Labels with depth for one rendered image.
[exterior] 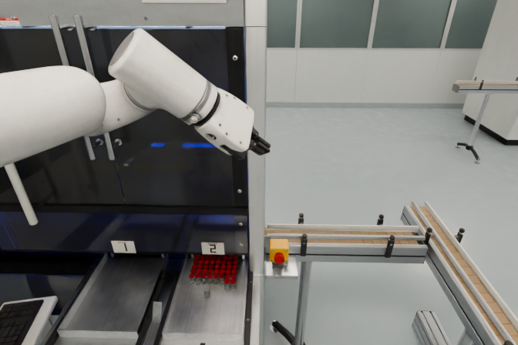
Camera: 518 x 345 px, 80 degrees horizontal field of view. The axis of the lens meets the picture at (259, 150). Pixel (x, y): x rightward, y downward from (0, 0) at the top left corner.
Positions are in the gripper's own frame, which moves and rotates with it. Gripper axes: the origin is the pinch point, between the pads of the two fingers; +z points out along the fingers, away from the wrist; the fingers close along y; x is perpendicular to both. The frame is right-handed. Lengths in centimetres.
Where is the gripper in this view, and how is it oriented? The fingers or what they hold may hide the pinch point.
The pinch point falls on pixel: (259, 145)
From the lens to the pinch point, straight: 64.9
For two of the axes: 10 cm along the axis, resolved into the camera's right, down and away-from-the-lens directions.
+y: 1.3, -8.6, 4.9
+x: -7.5, 2.4, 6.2
